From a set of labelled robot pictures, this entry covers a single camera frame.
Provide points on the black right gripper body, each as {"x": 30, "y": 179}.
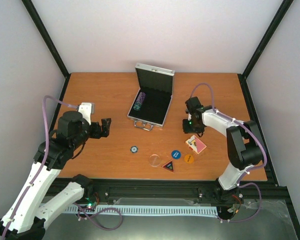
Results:
{"x": 192, "y": 127}

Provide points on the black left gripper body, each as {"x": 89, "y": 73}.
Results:
{"x": 82, "y": 138}

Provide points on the aluminium poker case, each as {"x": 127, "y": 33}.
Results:
{"x": 158, "y": 85}

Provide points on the blue white poker chip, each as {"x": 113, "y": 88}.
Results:
{"x": 134, "y": 149}

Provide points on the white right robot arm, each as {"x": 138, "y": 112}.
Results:
{"x": 245, "y": 148}

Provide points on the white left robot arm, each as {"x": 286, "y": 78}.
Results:
{"x": 27, "y": 218}

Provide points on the pink playing card deck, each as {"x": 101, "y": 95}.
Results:
{"x": 195, "y": 144}

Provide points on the orange round token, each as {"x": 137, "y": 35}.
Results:
{"x": 189, "y": 158}

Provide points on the blue round token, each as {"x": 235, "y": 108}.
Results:
{"x": 176, "y": 154}

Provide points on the black red triangle token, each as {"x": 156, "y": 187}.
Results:
{"x": 169, "y": 166}

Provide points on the clear round disc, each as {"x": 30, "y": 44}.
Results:
{"x": 154, "y": 160}

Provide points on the purple poker chip stack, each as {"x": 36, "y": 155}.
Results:
{"x": 139, "y": 101}

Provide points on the white cable duct strip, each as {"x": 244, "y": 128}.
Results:
{"x": 147, "y": 210}

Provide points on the black aluminium frame rail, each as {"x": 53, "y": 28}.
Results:
{"x": 202, "y": 191}

